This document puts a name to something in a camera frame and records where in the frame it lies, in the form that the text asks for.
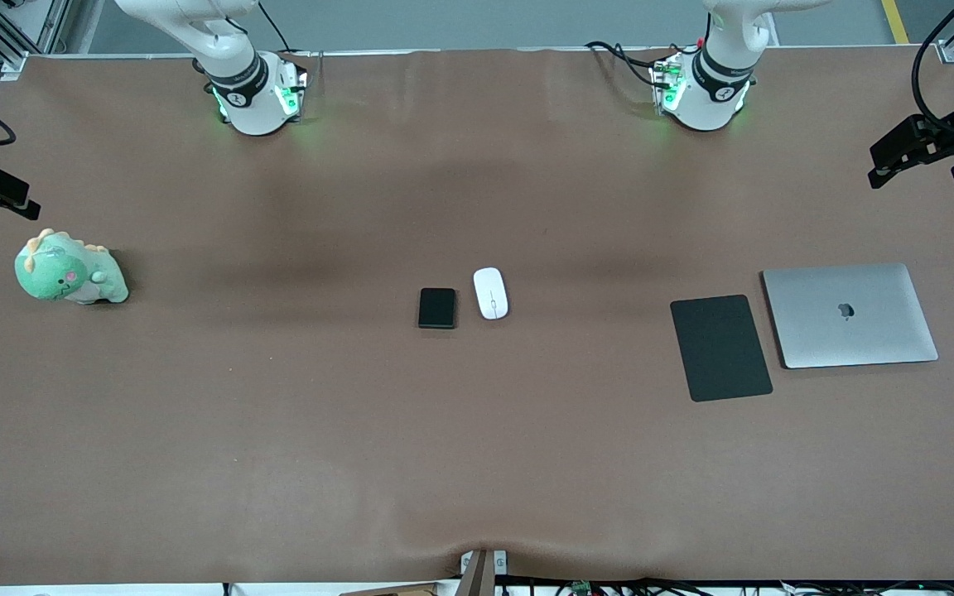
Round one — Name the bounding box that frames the brown table cover cloth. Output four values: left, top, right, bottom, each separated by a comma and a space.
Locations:
0, 46, 954, 585

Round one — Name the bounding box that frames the black mouse pad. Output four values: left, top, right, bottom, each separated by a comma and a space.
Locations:
670, 294, 774, 403

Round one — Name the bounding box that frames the black phone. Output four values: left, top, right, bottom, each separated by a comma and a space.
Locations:
418, 287, 458, 330

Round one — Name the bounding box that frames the white computer mouse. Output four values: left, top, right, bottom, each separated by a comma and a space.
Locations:
473, 267, 510, 321

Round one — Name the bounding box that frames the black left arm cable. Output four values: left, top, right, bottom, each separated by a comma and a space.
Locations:
911, 0, 954, 143

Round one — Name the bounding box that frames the black base cable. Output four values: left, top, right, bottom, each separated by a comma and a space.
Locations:
584, 40, 697, 89
257, 0, 306, 79

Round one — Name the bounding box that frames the green dinosaur plush toy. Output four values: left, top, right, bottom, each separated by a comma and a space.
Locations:
14, 228, 130, 305

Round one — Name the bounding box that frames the silver closed laptop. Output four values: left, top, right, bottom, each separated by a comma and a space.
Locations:
761, 262, 940, 370

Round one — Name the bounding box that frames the front camera mount bracket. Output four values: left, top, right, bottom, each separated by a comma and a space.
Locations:
459, 549, 508, 596

